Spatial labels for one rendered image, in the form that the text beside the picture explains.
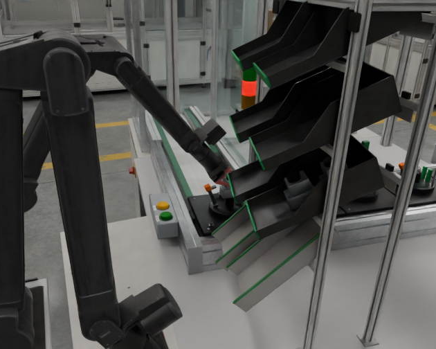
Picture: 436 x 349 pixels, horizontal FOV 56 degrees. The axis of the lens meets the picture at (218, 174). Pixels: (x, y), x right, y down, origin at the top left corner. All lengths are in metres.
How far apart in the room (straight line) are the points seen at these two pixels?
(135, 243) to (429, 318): 0.91
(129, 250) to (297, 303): 0.57
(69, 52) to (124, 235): 1.09
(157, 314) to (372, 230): 0.96
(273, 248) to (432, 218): 0.75
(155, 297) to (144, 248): 0.73
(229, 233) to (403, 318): 0.52
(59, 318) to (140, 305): 1.82
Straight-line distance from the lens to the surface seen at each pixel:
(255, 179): 1.06
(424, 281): 1.44
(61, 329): 2.43
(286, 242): 1.03
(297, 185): 0.88
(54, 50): 0.47
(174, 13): 2.23
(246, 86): 1.44
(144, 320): 0.70
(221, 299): 1.22
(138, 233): 1.49
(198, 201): 1.44
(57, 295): 2.64
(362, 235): 1.49
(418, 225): 1.61
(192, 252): 1.24
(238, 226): 1.18
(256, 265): 1.06
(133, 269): 1.33
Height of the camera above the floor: 1.69
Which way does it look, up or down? 26 degrees down
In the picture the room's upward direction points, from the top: 1 degrees clockwise
